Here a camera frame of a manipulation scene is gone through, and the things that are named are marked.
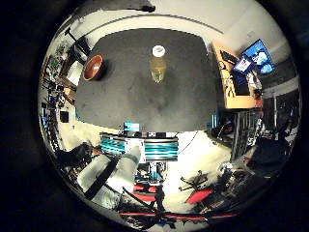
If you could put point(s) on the yellow drink bottle white cap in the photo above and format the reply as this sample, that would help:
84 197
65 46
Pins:
158 66

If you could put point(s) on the black folded tripod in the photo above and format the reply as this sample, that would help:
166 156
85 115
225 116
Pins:
193 181

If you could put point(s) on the red floor stand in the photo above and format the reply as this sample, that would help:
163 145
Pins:
199 195

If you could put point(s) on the red-brown bowl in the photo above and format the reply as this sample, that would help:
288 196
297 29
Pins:
93 67

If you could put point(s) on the cluttered storage shelf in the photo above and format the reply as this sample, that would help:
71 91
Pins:
54 87

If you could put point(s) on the orange wooden desk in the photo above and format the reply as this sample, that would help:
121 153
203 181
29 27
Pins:
236 96

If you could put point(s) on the black office chair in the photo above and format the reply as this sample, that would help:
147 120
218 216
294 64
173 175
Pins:
267 156

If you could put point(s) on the open laptop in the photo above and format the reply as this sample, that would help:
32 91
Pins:
242 72

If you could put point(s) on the black keyboard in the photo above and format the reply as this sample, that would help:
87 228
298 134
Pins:
229 57

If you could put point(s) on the computer monitor blue screen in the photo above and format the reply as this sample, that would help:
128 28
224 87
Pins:
259 56

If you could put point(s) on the teal and black metal frame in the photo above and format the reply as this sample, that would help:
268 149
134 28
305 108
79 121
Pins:
161 149

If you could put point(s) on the black camera tripod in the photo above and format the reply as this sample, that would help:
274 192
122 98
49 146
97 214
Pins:
77 42

